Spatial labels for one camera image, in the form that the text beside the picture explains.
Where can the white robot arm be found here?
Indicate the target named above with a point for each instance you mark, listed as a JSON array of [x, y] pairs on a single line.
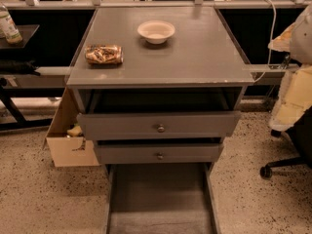
[[301, 41]]

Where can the grey middle drawer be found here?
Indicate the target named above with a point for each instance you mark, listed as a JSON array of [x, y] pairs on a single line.
[[190, 150]]

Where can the grey top drawer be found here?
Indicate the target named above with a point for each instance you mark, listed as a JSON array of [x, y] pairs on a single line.
[[158, 125]]

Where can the grey drawer cabinet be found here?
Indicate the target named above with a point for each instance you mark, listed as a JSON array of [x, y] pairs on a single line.
[[200, 54]]

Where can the grey open bottom drawer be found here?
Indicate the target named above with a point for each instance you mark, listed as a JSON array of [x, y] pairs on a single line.
[[160, 199]]

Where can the white paper bowl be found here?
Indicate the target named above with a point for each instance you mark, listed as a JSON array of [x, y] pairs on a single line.
[[156, 31]]

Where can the yellow item in box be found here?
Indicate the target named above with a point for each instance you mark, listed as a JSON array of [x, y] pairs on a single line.
[[76, 131]]

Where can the open cardboard box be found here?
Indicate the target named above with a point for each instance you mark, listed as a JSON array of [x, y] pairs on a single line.
[[67, 150]]

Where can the black side table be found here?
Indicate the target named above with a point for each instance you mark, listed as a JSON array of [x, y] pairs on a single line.
[[9, 70]]

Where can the clear bottle with label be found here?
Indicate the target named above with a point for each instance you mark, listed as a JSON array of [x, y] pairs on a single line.
[[8, 26]]

